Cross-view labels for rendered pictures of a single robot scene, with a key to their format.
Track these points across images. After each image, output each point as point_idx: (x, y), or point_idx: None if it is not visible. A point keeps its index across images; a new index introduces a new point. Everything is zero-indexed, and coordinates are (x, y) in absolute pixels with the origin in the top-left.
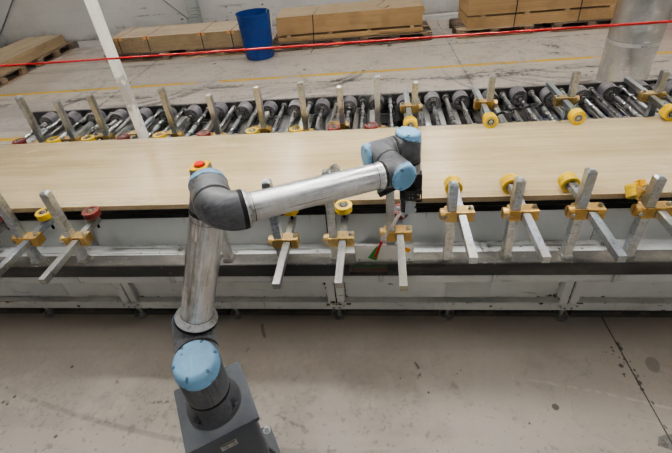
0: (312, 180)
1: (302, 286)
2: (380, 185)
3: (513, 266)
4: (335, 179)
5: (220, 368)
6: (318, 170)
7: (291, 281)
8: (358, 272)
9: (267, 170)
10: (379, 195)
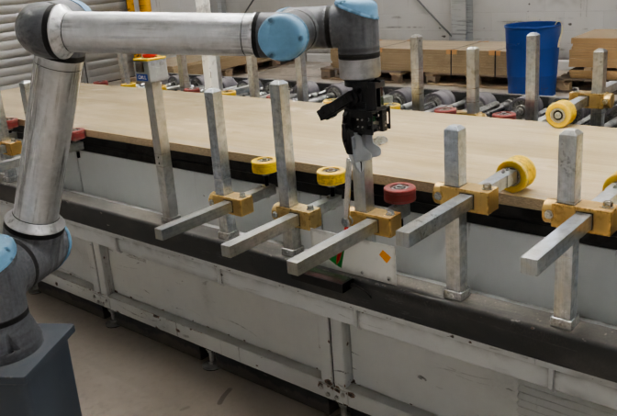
0: (149, 12)
1: (292, 337)
2: (241, 41)
3: (570, 345)
4: (176, 16)
5: (3, 274)
6: None
7: (240, 286)
8: (302, 275)
9: (292, 131)
10: (319, 117)
